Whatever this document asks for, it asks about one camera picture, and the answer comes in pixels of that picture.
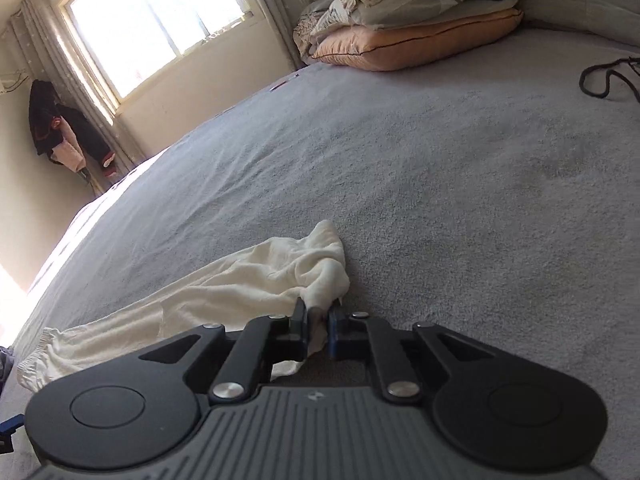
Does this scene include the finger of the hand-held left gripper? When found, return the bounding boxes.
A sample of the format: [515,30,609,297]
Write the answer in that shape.
[0,400,26,456]

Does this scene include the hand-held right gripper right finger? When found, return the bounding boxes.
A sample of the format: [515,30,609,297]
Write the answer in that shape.
[327,304,496,405]

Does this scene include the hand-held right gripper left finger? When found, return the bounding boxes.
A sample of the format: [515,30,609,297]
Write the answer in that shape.
[139,297,308,406]

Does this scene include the white pants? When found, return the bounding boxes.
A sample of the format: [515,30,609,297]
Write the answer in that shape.
[17,220,351,393]

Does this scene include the hanging clothes on rack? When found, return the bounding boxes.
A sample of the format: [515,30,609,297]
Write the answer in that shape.
[27,79,121,178]

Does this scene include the grey bed blanket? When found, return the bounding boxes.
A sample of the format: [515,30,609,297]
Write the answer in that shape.
[0,27,640,480]

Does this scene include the coat stand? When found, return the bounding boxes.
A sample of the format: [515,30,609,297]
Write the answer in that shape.
[80,167,108,196]

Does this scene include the pink hanging garment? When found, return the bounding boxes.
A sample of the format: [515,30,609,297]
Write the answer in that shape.
[49,117,85,173]

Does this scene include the orange pillow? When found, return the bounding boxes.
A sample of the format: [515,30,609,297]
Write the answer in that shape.
[310,9,525,72]

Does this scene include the folded bedding pile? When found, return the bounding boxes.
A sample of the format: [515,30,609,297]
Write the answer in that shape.
[292,0,351,66]

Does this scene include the grey star curtain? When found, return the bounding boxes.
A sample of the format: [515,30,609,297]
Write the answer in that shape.
[237,0,331,68]
[10,0,146,171]

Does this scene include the window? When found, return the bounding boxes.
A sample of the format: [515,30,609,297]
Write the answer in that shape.
[60,0,261,106]

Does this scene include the grey padded headboard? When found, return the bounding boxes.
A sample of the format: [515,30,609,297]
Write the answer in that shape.
[500,0,640,51]

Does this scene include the white wall unit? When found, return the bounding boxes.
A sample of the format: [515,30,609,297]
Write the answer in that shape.
[0,67,28,96]

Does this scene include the black bag with strap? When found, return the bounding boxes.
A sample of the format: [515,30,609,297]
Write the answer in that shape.
[579,55,640,103]

